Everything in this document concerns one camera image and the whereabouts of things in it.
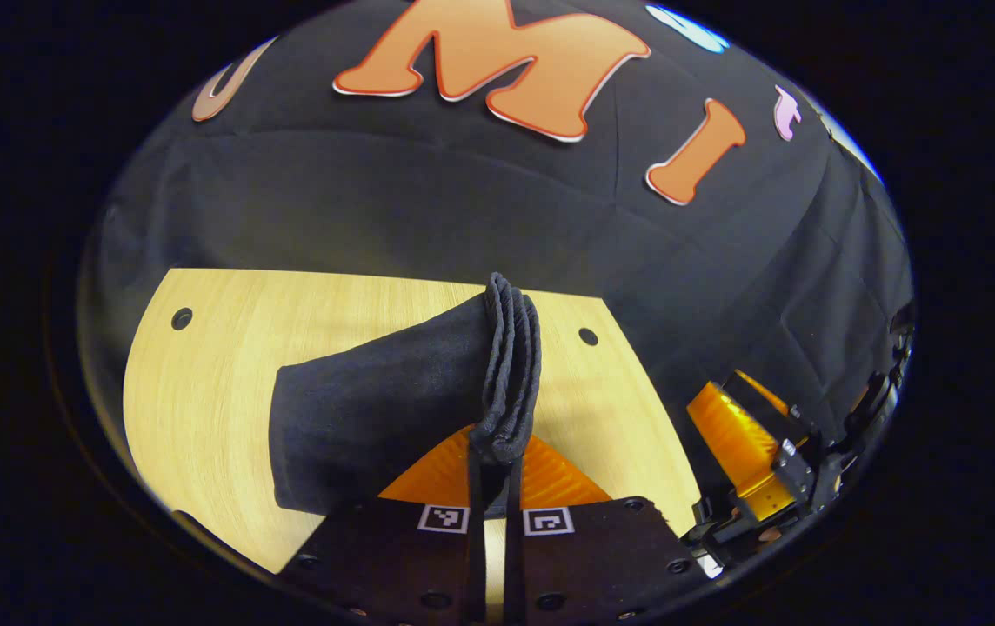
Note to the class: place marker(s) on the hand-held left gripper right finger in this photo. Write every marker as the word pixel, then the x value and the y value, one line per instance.
pixel 513 565

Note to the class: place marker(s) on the dark blue jeans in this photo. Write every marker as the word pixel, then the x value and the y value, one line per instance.
pixel 376 409

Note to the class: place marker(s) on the black backdrop cloth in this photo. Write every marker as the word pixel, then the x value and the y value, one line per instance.
pixel 463 200

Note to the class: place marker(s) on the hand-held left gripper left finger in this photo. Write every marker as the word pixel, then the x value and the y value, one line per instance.
pixel 474 565

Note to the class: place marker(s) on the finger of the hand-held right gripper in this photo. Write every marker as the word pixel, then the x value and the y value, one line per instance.
pixel 737 443
pixel 763 393

